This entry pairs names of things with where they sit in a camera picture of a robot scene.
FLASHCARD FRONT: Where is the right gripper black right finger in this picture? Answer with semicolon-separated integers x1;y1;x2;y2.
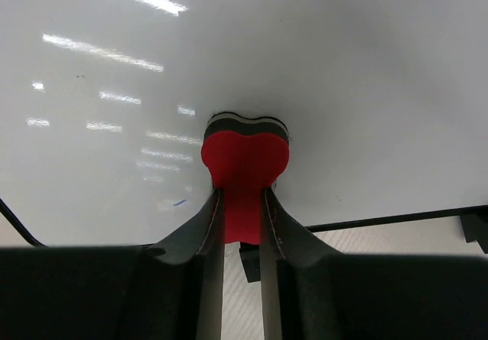
260;189;487;339

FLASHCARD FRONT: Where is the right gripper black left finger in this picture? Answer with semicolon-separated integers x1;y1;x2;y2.
1;190;224;339

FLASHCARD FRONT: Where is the red bone-shaped eraser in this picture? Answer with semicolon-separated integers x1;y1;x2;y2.
201;111;290;245

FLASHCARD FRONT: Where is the white whiteboard black frame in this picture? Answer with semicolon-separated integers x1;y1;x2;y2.
1;0;487;245

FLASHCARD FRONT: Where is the left black whiteboard foot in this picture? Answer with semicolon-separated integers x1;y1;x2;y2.
239;242;261;283

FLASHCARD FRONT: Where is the black whiteboard foot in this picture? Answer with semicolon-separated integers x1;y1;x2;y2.
239;242;261;283
460;212;488;254

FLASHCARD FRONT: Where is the right black whiteboard foot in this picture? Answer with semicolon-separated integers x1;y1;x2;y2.
460;212;488;254

